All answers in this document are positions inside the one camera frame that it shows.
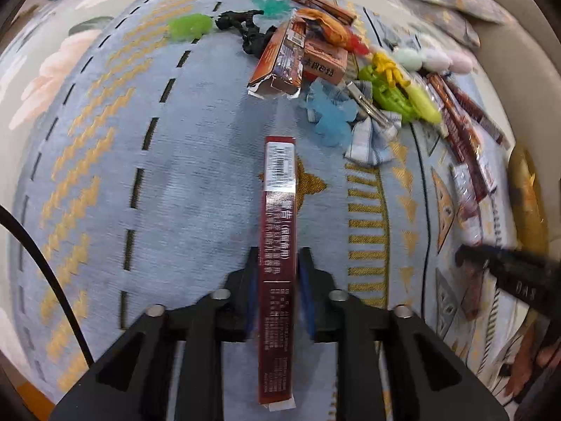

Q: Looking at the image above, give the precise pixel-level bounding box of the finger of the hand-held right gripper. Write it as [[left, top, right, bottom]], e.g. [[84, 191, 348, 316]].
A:
[[455, 245, 505, 273]]

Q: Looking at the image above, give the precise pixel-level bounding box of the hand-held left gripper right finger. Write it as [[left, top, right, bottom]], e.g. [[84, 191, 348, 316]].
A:
[[298, 247, 511, 421]]

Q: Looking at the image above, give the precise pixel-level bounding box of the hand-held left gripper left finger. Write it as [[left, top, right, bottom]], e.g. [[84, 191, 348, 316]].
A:
[[50, 247, 264, 421]]

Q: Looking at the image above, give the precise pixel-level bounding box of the small brown snack packet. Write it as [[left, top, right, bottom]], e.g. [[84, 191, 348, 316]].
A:
[[460, 267, 487, 321]]

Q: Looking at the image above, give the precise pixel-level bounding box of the round gold tray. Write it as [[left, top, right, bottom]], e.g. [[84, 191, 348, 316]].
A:
[[507, 145, 550, 255]]

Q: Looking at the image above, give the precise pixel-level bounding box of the dark red long box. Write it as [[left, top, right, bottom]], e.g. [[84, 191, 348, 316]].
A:
[[258, 136, 298, 406]]

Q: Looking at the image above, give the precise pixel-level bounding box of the white red snack packet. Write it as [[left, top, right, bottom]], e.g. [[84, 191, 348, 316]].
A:
[[451, 164, 483, 246]]

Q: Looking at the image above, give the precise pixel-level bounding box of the brown snack stick packet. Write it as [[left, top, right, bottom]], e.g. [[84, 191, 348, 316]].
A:
[[447, 79, 511, 147], [427, 74, 489, 202]]

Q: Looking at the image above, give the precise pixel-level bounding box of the checked cloth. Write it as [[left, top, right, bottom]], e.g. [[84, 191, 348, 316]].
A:
[[344, 83, 401, 165]]

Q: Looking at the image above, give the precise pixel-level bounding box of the yellow green tube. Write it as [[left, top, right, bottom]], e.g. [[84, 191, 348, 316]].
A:
[[405, 83, 442, 126]]

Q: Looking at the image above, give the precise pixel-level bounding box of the blue patterned mat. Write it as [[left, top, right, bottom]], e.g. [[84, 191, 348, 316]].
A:
[[11, 0, 540, 421]]

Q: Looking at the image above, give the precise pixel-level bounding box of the green plastic toy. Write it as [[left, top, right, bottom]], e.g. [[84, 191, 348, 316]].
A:
[[359, 65, 415, 121]]

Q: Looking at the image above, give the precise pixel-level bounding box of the silver metal clip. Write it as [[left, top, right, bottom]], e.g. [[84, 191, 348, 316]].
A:
[[346, 81, 397, 130]]

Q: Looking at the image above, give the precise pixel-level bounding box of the blue rubber toy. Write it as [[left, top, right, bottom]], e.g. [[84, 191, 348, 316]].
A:
[[300, 79, 360, 147]]

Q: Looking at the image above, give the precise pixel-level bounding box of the pale pink egg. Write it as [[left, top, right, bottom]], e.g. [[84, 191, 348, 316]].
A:
[[447, 50, 476, 74]]

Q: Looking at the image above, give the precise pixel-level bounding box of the yellow toy hand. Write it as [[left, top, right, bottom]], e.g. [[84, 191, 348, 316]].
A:
[[372, 52, 413, 88]]

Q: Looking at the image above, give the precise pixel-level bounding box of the pale green egg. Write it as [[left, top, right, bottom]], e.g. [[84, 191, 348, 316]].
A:
[[392, 48, 424, 71]]

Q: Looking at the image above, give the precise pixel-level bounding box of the red rubber toy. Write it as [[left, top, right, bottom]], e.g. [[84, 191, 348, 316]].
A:
[[342, 35, 371, 55]]

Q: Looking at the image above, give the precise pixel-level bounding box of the small orange box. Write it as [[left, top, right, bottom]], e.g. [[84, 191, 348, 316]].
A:
[[302, 37, 349, 84]]

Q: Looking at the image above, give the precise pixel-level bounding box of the open orange brown box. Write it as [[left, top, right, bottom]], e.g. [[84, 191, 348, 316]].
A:
[[248, 20, 307, 97]]

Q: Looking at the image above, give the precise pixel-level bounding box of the orange snack packet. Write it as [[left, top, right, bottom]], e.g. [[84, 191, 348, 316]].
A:
[[298, 8, 351, 45]]

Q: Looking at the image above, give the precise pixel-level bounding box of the black toy figure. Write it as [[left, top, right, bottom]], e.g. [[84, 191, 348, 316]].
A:
[[215, 9, 279, 58]]

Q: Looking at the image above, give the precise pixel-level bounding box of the green slime toy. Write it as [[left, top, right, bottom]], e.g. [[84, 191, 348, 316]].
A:
[[169, 13, 215, 45]]

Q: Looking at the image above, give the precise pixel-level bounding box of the teal rubber toy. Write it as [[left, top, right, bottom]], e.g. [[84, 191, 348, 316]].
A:
[[250, 0, 292, 20]]

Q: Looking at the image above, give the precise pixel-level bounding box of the black cable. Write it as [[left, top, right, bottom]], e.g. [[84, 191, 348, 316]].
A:
[[0, 205, 95, 367]]

